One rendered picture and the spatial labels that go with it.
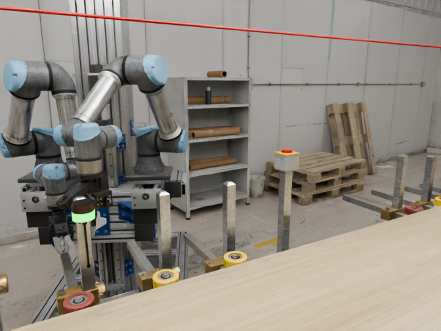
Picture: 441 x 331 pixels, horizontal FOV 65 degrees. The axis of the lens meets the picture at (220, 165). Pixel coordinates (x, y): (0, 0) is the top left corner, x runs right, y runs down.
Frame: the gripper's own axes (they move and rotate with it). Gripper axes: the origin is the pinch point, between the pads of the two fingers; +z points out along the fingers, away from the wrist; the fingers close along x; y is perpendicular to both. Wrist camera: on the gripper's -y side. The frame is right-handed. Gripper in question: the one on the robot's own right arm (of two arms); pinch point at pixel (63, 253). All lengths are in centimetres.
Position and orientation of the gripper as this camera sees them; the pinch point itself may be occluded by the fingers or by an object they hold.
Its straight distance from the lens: 154.7
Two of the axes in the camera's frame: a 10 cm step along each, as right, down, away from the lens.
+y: -4.9, -2.0, 8.5
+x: -8.7, 1.1, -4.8
